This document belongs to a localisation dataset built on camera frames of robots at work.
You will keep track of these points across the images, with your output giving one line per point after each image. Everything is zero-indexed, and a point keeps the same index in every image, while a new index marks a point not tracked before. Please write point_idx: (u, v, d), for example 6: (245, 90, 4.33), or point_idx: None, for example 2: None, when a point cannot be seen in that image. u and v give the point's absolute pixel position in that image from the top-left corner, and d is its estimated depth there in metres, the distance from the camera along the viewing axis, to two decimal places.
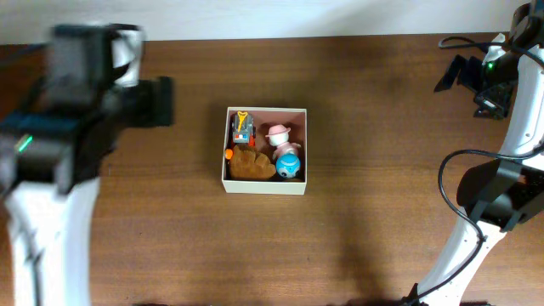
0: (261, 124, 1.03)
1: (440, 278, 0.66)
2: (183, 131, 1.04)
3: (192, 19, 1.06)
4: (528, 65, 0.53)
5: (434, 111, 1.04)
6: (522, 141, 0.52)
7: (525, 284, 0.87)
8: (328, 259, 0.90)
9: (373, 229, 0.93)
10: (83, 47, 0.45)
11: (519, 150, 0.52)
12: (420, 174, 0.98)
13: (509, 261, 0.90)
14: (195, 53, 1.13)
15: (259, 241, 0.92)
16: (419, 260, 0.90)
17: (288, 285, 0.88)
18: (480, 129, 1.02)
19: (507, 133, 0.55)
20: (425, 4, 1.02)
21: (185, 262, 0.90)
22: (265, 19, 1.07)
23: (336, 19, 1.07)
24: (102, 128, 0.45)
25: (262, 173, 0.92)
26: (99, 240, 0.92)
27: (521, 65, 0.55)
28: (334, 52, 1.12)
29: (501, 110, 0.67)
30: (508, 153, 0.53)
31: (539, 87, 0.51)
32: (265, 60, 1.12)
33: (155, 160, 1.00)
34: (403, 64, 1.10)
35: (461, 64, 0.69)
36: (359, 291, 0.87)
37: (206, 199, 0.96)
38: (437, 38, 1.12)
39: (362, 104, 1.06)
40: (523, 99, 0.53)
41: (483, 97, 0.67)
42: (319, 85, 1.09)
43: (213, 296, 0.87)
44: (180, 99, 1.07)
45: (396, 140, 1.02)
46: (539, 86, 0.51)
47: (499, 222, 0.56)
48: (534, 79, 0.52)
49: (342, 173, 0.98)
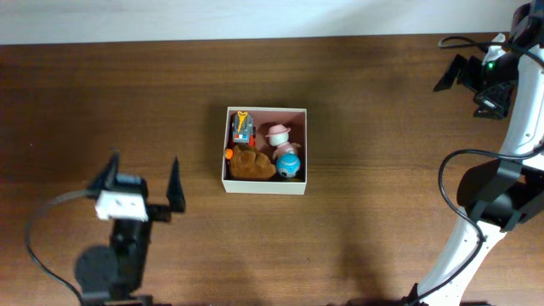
0: (261, 124, 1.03)
1: (440, 278, 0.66)
2: (183, 131, 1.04)
3: (193, 19, 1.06)
4: (527, 65, 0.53)
5: (434, 112, 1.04)
6: (523, 141, 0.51)
7: (525, 284, 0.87)
8: (328, 259, 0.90)
9: (373, 229, 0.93)
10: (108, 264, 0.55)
11: (519, 151, 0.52)
12: (420, 174, 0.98)
13: (509, 261, 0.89)
14: (196, 53, 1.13)
15: (260, 241, 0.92)
16: (419, 260, 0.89)
17: (288, 285, 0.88)
18: (480, 129, 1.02)
19: (507, 132, 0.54)
20: (424, 5, 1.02)
21: (185, 263, 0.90)
22: (264, 19, 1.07)
23: (336, 19, 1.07)
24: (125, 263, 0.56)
25: (262, 172, 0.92)
26: None
27: (521, 65, 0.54)
28: (334, 52, 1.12)
29: (501, 110, 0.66)
30: (508, 152, 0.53)
31: (540, 87, 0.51)
32: (265, 61, 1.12)
33: (155, 160, 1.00)
34: (403, 64, 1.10)
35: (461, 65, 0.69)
36: (359, 291, 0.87)
37: (206, 199, 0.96)
38: (438, 37, 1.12)
39: (362, 104, 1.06)
40: (523, 99, 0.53)
41: (482, 97, 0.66)
42: (319, 84, 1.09)
43: (213, 296, 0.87)
44: (181, 99, 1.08)
45: (395, 140, 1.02)
46: (540, 86, 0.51)
47: (499, 222, 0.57)
48: (534, 77, 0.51)
49: (342, 173, 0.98)
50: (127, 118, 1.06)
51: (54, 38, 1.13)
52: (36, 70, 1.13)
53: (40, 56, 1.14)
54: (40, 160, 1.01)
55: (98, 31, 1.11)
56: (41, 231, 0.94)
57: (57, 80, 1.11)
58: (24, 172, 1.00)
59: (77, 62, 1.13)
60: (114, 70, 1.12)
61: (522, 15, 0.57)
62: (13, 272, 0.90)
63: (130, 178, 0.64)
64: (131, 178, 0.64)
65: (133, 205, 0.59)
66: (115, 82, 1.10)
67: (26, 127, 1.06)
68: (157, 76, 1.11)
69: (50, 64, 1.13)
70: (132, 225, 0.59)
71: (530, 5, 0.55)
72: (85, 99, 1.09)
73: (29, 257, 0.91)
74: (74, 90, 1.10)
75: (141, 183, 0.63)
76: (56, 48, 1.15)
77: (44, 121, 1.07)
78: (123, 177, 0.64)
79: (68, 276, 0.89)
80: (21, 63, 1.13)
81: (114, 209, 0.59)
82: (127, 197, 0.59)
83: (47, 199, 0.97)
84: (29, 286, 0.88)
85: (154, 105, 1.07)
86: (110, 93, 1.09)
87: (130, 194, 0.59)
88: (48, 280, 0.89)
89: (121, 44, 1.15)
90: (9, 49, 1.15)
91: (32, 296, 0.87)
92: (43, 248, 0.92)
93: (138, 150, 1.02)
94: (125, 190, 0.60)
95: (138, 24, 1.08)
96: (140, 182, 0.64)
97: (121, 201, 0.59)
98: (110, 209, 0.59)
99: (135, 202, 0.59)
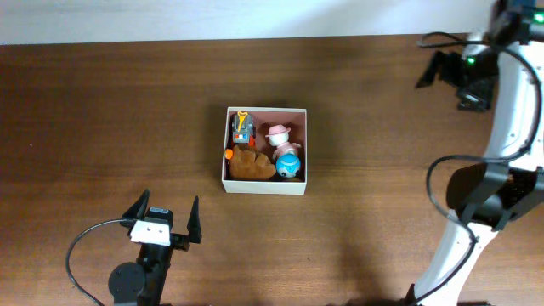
0: (260, 124, 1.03)
1: (436, 280, 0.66)
2: (183, 131, 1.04)
3: (193, 19, 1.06)
4: (508, 65, 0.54)
5: (434, 112, 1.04)
6: (507, 141, 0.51)
7: (525, 284, 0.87)
8: (328, 259, 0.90)
9: (372, 228, 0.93)
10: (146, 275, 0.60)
11: (504, 152, 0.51)
12: (421, 175, 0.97)
13: (508, 260, 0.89)
14: (196, 54, 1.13)
15: (260, 241, 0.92)
16: (419, 260, 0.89)
17: (288, 286, 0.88)
18: (480, 129, 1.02)
19: (492, 135, 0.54)
20: (424, 6, 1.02)
21: (185, 263, 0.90)
22: (264, 19, 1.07)
23: (336, 19, 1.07)
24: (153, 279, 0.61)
25: (262, 173, 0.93)
26: (99, 240, 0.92)
27: (501, 66, 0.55)
28: (333, 52, 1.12)
29: (484, 104, 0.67)
30: (496, 155, 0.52)
31: (521, 84, 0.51)
32: (264, 61, 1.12)
33: (155, 161, 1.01)
34: (403, 64, 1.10)
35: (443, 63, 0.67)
36: (358, 291, 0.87)
37: (206, 200, 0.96)
38: (439, 36, 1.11)
39: (362, 104, 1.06)
40: (507, 97, 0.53)
41: (465, 93, 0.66)
42: (319, 85, 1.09)
43: (213, 296, 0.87)
44: (181, 99, 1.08)
45: (395, 139, 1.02)
46: (521, 82, 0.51)
47: (490, 221, 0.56)
48: (516, 76, 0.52)
49: (342, 173, 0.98)
50: (127, 119, 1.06)
51: (54, 37, 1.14)
52: (36, 70, 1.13)
53: (41, 56, 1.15)
54: (41, 161, 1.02)
55: (98, 31, 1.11)
56: (40, 231, 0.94)
57: (57, 81, 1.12)
58: (25, 172, 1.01)
59: (78, 62, 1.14)
60: (114, 69, 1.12)
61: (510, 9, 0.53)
62: (13, 272, 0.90)
63: (159, 209, 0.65)
64: (161, 211, 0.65)
65: (160, 232, 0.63)
66: (116, 83, 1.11)
67: (26, 128, 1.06)
68: (157, 76, 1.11)
69: (49, 64, 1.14)
70: (156, 249, 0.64)
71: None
72: (85, 99, 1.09)
73: (29, 257, 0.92)
74: (74, 90, 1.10)
75: (170, 214, 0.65)
76: (56, 48, 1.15)
77: (44, 121, 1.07)
78: (155, 208, 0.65)
79: (66, 276, 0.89)
80: (22, 63, 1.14)
81: (142, 237, 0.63)
82: (156, 226, 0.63)
83: (48, 199, 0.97)
84: (29, 286, 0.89)
85: (154, 105, 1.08)
86: (110, 93, 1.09)
87: (159, 222, 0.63)
88: (49, 281, 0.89)
89: (121, 44, 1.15)
90: (10, 49, 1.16)
91: (32, 296, 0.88)
92: (42, 249, 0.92)
93: (138, 150, 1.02)
94: (155, 216, 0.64)
95: (138, 24, 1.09)
96: (167, 212, 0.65)
97: (150, 229, 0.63)
98: (138, 234, 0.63)
99: (161, 231, 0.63)
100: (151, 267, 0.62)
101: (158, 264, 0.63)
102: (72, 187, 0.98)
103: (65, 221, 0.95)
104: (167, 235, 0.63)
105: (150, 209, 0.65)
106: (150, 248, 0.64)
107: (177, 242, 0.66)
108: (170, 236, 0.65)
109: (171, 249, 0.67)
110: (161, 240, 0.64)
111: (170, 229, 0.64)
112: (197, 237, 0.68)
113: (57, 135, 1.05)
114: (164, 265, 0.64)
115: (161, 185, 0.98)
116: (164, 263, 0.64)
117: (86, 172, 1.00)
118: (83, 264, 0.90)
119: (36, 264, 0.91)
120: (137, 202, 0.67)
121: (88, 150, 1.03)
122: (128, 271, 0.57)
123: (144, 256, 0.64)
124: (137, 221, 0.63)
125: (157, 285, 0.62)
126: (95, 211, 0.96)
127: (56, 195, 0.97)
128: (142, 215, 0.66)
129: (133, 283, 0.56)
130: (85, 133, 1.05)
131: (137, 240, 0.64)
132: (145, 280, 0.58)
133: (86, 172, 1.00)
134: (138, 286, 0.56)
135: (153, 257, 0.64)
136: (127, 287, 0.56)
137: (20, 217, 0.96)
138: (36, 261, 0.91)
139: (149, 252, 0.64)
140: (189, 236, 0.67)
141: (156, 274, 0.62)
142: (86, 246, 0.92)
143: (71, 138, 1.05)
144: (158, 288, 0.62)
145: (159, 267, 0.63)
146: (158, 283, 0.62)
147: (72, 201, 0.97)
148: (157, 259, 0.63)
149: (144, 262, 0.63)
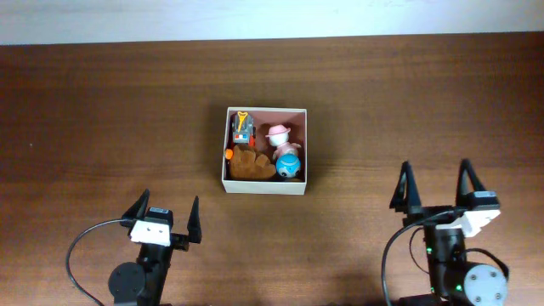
0: (260, 124, 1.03)
1: None
2: (183, 132, 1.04)
3: (193, 19, 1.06)
4: None
5: (434, 113, 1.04)
6: None
7: (526, 284, 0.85)
8: (328, 259, 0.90)
9: (372, 228, 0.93)
10: (147, 275, 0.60)
11: None
12: (421, 175, 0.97)
13: (511, 261, 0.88)
14: (196, 55, 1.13)
15: (259, 242, 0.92)
16: (419, 260, 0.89)
17: (288, 286, 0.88)
18: (479, 129, 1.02)
19: None
20: (425, 8, 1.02)
21: (185, 263, 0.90)
22: (264, 20, 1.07)
23: (337, 19, 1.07)
24: (153, 280, 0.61)
25: (262, 173, 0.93)
26: (99, 240, 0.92)
27: None
28: (333, 53, 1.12)
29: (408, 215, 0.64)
30: None
31: None
32: (265, 61, 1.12)
33: (155, 161, 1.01)
34: (402, 65, 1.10)
35: (432, 208, 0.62)
36: (358, 291, 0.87)
37: (206, 200, 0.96)
38: (437, 40, 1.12)
39: (361, 104, 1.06)
40: None
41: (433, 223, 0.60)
42: (319, 85, 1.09)
43: (212, 297, 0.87)
44: (181, 100, 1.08)
45: (394, 139, 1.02)
46: None
47: None
48: None
49: (342, 172, 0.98)
50: (127, 120, 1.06)
51: (54, 38, 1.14)
52: (36, 70, 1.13)
53: (41, 56, 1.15)
54: (40, 161, 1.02)
55: (98, 31, 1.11)
56: (39, 230, 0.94)
57: (57, 81, 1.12)
58: (25, 172, 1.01)
59: (78, 62, 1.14)
60: (113, 70, 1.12)
61: (428, 240, 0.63)
62: (13, 272, 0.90)
63: (159, 209, 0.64)
64: (161, 211, 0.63)
65: (160, 232, 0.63)
66: (115, 84, 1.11)
67: (26, 128, 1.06)
68: (157, 76, 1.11)
69: (49, 64, 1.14)
70: (156, 249, 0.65)
71: (437, 246, 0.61)
72: (85, 99, 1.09)
73: (28, 257, 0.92)
74: (73, 91, 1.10)
75: (170, 214, 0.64)
76: (56, 48, 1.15)
77: (44, 121, 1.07)
78: (155, 208, 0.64)
79: (66, 277, 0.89)
80: (22, 63, 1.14)
81: (143, 238, 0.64)
82: (156, 226, 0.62)
83: (48, 199, 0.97)
84: (28, 286, 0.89)
85: (154, 106, 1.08)
86: (110, 93, 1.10)
87: (160, 222, 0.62)
88: (48, 281, 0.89)
89: (121, 44, 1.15)
90: (11, 49, 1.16)
91: (31, 296, 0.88)
92: (42, 249, 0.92)
93: (138, 150, 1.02)
94: (155, 217, 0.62)
95: (138, 25, 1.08)
96: (168, 212, 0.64)
97: (150, 229, 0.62)
98: (139, 233, 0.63)
99: (161, 232, 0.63)
100: (151, 267, 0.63)
101: (158, 264, 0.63)
102: (72, 186, 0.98)
103: (65, 221, 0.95)
104: (167, 235, 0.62)
105: (150, 208, 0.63)
106: (150, 249, 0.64)
107: (177, 242, 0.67)
108: (170, 236, 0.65)
109: (170, 250, 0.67)
110: (162, 239, 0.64)
111: (170, 229, 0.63)
112: (197, 239, 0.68)
113: (57, 135, 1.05)
114: (163, 265, 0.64)
115: (161, 186, 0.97)
116: (164, 263, 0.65)
117: (85, 172, 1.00)
118: (83, 264, 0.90)
119: (36, 264, 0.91)
120: (136, 203, 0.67)
121: (88, 150, 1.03)
122: (128, 270, 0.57)
123: (144, 257, 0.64)
124: (137, 220, 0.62)
125: (156, 285, 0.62)
126: (95, 211, 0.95)
127: (56, 195, 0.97)
128: (142, 215, 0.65)
129: (133, 283, 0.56)
130: (86, 133, 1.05)
131: (137, 240, 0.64)
132: (145, 280, 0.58)
133: (85, 173, 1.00)
134: (138, 286, 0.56)
135: (153, 257, 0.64)
136: (127, 288, 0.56)
137: (19, 217, 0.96)
138: (36, 260, 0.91)
139: (149, 252, 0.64)
140: (190, 237, 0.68)
141: (156, 273, 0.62)
142: (86, 246, 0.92)
143: (70, 138, 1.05)
144: (157, 288, 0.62)
145: (159, 267, 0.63)
146: (157, 283, 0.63)
147: (71, 202, 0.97)
148: (156, 260, 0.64)
149: (144, 262, 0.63)
